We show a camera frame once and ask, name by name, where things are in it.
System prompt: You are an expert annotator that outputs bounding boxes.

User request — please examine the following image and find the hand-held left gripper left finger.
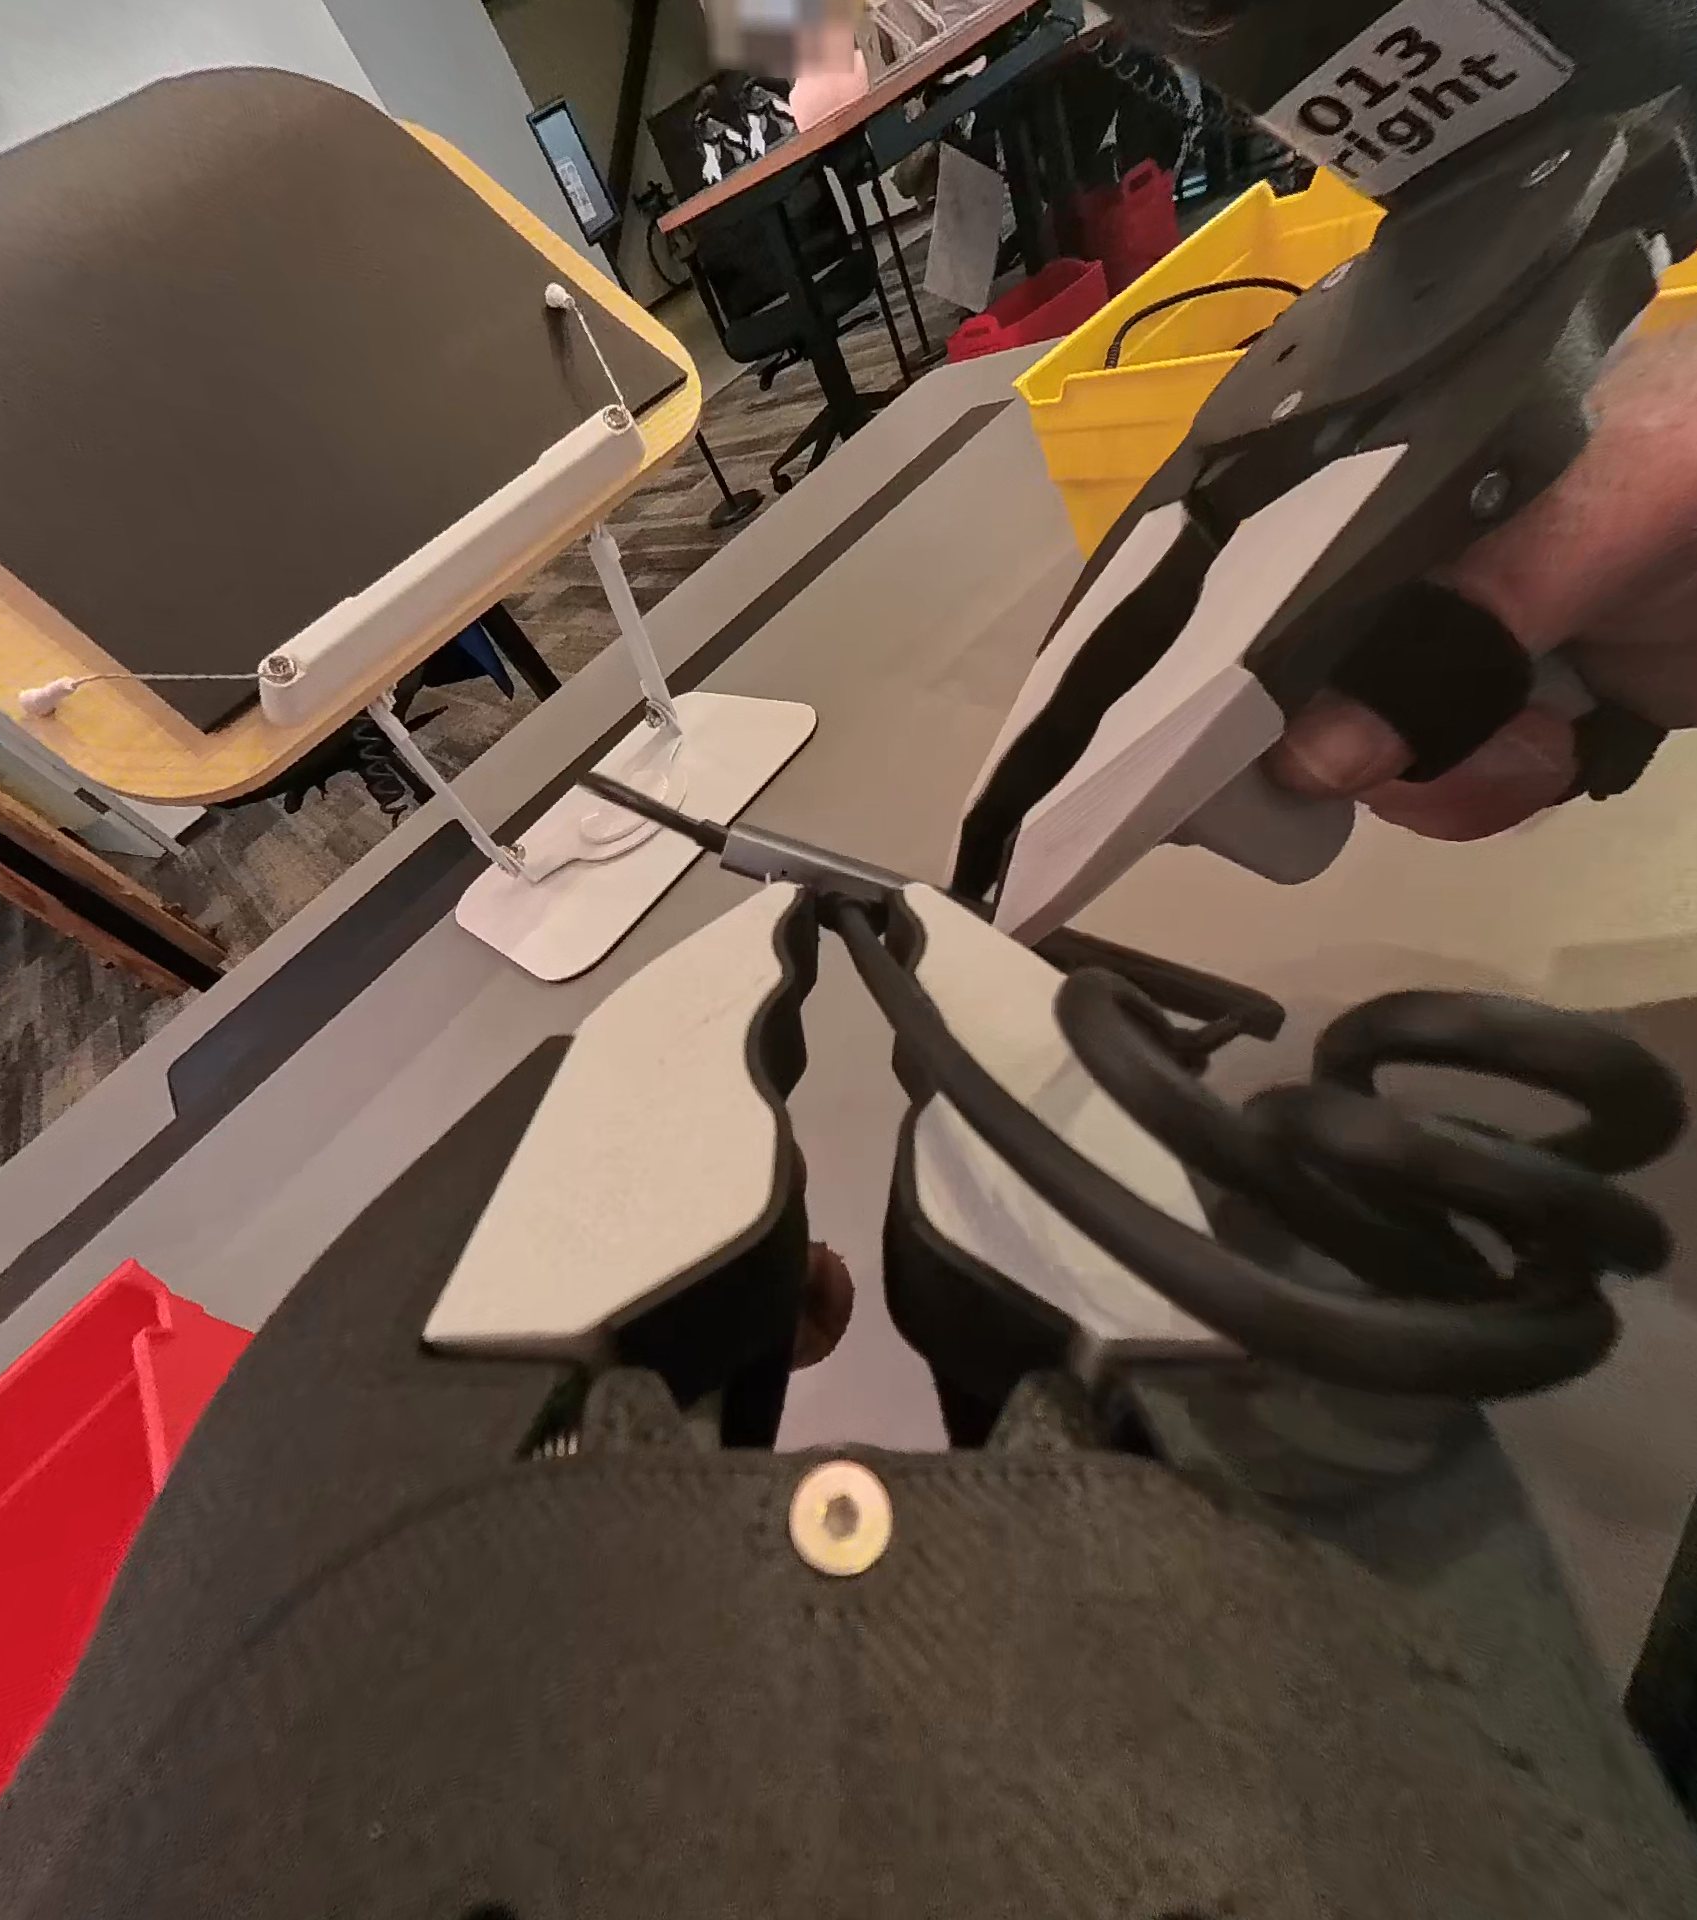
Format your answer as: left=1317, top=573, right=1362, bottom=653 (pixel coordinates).
left=422, top=883, right=822, bottom=1368

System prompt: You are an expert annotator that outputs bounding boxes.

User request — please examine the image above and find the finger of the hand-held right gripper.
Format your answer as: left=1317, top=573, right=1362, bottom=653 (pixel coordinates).
left=951, top=498, right=1216, bottom=906
left=1003, top=443, right=1410, bottom=952

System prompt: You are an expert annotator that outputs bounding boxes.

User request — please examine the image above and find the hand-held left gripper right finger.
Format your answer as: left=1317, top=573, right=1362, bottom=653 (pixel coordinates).
left=885, top=881, right=1250, bottom=1355

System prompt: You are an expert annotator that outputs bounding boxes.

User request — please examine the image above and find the grey lettered USB hub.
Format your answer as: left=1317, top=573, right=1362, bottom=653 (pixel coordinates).
left=578, top=772, right=1000, bottom=918

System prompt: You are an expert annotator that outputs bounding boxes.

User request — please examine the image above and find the thin black USB cable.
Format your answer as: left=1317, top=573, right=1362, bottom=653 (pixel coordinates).
left=795, top=883, right=1690, bottom=1404

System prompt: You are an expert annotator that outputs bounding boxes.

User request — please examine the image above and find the yellow plastic bin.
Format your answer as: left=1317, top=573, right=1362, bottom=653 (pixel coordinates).
left=1017, top=172, right=1697, bottom=558

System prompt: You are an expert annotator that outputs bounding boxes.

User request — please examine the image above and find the small red bin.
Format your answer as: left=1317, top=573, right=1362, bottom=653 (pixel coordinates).
left=946, top=258, right=1109, bottom=361
left=1080, top=161, right=1176, bottom=293

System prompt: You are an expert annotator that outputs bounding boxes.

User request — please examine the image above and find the white paper sheet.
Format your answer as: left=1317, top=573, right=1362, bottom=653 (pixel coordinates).
left=927, top=142, right=1015, bottom=310

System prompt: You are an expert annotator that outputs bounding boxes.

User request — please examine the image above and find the metal stand rod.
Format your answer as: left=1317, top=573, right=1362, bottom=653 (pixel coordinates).
left=589, top=524, right=688, bottom=739
left=368, top=704, right=530, bottom=881

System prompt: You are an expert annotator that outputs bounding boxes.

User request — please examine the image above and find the long wooden table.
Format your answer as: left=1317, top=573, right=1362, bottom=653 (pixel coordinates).
left=655, top=0, right=1090, bottom=233

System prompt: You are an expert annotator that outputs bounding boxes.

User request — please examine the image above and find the wooden framed dark board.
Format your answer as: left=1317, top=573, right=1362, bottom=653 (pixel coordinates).
left=0, top=65, right=701, bottom=804

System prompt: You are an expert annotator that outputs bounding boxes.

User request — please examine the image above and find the black round cable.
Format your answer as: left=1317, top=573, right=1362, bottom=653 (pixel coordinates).
left=1103, top=276, right=1307, bottom=378

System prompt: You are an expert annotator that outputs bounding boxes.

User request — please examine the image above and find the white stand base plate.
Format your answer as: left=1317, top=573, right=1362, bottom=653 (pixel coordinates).
left=457, top=692, right=821, bottom=984

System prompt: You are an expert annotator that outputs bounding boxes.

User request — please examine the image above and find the wooden rail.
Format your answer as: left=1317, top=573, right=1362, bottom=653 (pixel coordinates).
left=0, top=715, right=226, bottom=992

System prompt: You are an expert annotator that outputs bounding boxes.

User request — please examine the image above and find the small wall screen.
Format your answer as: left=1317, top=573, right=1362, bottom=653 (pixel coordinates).
left=528, top=96, right=622, bottom=241

